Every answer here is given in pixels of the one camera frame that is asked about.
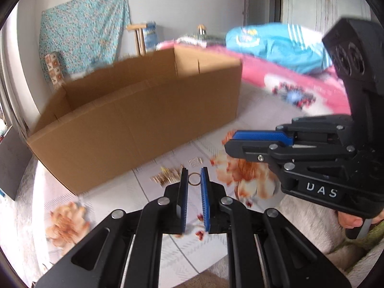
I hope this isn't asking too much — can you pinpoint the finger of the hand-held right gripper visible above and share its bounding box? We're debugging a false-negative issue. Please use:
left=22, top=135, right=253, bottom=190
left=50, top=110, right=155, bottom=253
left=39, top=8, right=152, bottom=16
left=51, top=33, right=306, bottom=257
left=224, top=139, right=358, bottom=164
left=231, top=114, right=355, bottom=147

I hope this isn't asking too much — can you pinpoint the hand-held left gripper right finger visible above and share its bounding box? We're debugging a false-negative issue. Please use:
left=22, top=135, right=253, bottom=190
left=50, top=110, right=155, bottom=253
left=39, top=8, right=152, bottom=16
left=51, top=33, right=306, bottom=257
left=199, top=166, right=351, bottom=288

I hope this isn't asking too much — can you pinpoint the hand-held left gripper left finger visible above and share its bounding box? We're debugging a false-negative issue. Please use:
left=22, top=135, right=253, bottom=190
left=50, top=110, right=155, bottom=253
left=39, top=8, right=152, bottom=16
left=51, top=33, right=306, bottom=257
left=36, top=167, right=189, bottom=288

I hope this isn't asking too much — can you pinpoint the gold butterfly key ring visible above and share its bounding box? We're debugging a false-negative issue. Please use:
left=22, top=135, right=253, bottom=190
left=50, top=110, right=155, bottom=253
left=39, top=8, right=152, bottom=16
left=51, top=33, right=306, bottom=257
left=150, top=165, right=182, bottom=186

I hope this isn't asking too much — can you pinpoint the brown cardboard box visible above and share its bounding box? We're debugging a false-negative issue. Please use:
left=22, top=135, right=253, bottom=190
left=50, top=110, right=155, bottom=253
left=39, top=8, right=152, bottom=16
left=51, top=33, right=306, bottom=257
left=25, top=45, right=243, bottom=195

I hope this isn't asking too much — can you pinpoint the person's right hand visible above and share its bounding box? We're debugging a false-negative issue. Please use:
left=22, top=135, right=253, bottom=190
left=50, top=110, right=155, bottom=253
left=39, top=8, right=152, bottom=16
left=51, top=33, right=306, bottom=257
left=336, top=211, right=364, bottom=231

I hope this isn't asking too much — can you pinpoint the floral tablecloth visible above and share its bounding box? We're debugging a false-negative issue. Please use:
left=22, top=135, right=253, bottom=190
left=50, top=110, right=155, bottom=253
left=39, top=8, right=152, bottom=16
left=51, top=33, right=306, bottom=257
left=28, top=82, right=354, bottom=276

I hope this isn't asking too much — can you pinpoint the turquoise printed blanket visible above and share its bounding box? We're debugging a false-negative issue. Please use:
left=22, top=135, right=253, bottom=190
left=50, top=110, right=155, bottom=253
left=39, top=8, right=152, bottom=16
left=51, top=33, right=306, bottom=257
left=225, top=22, right=333, bottom=74

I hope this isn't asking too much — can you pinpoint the green fluffy cloth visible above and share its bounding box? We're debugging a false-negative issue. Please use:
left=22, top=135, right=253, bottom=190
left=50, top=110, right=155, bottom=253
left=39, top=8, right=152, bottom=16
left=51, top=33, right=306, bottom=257
left=333, top=222, right=384, bottom=273

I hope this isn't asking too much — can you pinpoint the blue water jug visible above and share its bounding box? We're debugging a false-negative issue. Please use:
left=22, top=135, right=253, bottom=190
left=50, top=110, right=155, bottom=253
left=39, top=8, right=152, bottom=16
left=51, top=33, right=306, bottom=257
left=143, top=21, right=159, bottom=51

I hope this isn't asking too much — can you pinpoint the wooden chair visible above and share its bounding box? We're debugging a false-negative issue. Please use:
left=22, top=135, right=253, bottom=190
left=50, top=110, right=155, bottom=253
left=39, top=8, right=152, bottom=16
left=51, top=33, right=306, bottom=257
left=126, top=22, right=149, bottom=56

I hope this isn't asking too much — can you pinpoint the checked patterned roll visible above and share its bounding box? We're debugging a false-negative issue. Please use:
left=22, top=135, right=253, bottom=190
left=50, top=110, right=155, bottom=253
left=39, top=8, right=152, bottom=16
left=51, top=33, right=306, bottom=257
left=44, top=52, right=65, bottom=89

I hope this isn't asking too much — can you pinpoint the grey curtain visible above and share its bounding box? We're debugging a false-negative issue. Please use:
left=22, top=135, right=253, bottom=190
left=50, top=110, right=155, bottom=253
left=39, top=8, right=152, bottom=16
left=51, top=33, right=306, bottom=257
left=0, top=63, right=27, bottom=138

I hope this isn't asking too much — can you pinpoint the teal floral wall cloth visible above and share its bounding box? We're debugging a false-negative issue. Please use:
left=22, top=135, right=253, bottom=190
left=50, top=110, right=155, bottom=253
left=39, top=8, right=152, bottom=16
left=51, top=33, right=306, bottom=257
left=39, top=0, right=131, bottom=75

